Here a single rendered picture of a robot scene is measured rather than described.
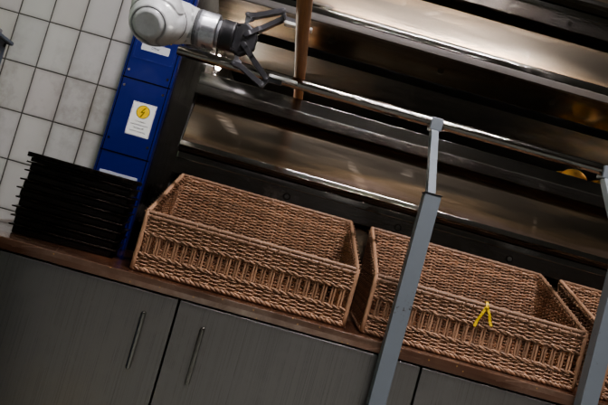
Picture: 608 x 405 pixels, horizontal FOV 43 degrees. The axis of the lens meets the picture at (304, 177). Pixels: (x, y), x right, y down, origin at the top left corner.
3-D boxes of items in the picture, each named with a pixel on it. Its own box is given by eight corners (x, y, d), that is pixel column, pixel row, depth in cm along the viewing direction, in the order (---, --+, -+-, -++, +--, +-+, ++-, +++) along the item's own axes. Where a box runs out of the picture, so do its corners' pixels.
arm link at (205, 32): (194, 49, 190) (217, 55, 191) (189, 40, 181) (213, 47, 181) (204, 14, 191) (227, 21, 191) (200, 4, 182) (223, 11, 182)
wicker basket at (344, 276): (155, 258, 235) (180, 172, 237) (331, 306, 237) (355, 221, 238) (125, 268, 186) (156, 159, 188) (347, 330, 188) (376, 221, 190)
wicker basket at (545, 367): (345, 310, 237) (368, 224, 239) (521, 360, 236) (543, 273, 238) (356, 332, 188) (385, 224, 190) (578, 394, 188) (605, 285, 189)
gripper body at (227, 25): (225, 21, 190) (261, 31, 190) (216, 53, 190) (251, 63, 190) (223, 13, 183) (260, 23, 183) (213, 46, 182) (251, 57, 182)
